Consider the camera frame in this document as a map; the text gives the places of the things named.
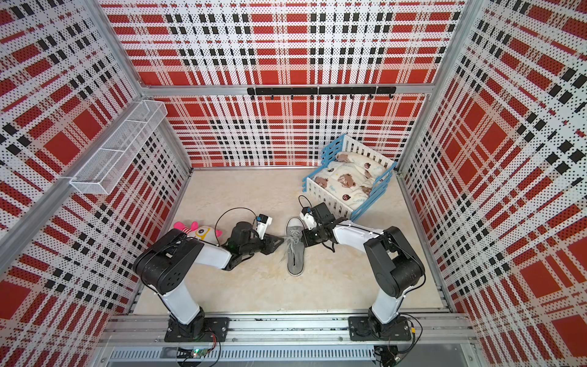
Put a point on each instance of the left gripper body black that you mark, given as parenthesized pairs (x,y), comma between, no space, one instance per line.
(254,245)

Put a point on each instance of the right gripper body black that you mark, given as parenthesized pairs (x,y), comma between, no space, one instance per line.
(312,237)

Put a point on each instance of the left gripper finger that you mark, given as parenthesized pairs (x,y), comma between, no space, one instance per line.
(270,248)
(273,240)

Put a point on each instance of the grey shoelace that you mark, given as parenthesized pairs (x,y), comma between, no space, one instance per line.
(294,245)

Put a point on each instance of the grey canvas sneaker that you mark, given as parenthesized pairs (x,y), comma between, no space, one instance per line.
(295,268)

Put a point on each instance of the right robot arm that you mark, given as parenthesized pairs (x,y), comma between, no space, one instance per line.
(394,264)

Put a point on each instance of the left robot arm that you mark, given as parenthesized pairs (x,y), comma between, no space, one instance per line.
(164,266)

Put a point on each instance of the pink striped plush toy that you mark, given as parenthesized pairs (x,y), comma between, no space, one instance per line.
(201,232)

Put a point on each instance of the bear print blanket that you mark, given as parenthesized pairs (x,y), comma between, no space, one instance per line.
(350,177)

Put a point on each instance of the white blue toy crib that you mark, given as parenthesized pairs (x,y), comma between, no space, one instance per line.
(328,154)

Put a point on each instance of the green circuit board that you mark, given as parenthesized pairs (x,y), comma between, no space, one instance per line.
(192,353)

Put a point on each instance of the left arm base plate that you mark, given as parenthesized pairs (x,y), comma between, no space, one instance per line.
(200,330)

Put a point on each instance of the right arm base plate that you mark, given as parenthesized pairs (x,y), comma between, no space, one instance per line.
(370,329)

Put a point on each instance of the aluminium front rail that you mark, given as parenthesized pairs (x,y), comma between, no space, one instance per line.
(255,329)

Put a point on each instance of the black hook rail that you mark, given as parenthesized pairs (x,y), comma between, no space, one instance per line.
(316,91)

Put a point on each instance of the white wire mesh basket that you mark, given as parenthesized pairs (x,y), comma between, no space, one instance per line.
(105,168)

